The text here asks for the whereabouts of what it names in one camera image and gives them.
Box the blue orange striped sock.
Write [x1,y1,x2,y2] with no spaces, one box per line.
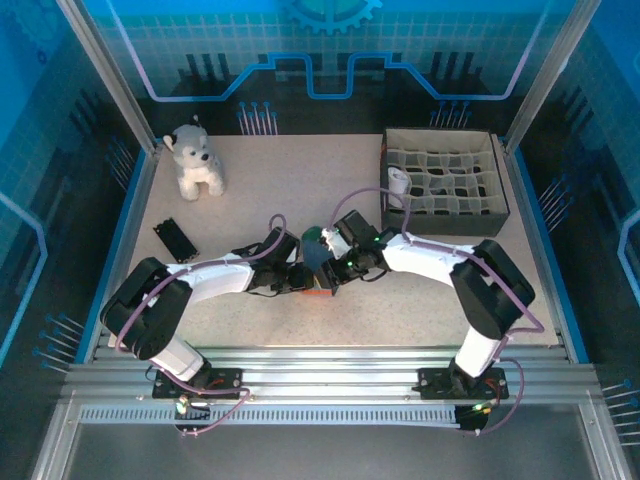
[299,224,335,298]

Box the white sock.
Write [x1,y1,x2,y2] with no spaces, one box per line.
[387,167,412,196]

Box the black sock organizer box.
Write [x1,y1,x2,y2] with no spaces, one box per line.
[379,127,512,237]

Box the grey white plush husky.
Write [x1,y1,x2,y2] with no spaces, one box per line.
[162,114,227,203]

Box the grey metal shelf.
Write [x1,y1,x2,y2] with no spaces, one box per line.
[29,402,634,480]

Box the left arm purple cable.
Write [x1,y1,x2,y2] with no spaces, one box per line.
[114,213,289,439]

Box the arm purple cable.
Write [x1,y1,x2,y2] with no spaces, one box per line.
[330,187,546,436]
[114,213,289,439]

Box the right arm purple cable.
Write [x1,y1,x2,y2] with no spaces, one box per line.
[330,187,546,436]

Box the long aluminium frame rail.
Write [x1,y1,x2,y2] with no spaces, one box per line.
[59,343,601,407]

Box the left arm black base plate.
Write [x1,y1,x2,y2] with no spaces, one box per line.
[151,367,245,401]

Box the slotted grey cable duct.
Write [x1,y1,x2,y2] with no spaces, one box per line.
[78,404,464,427]

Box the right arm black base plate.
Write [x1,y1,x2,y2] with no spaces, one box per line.
[416,367,510,401]

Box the aluminium frame post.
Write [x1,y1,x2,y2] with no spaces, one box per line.
[54,0,162,157]
[501,0,604,154]

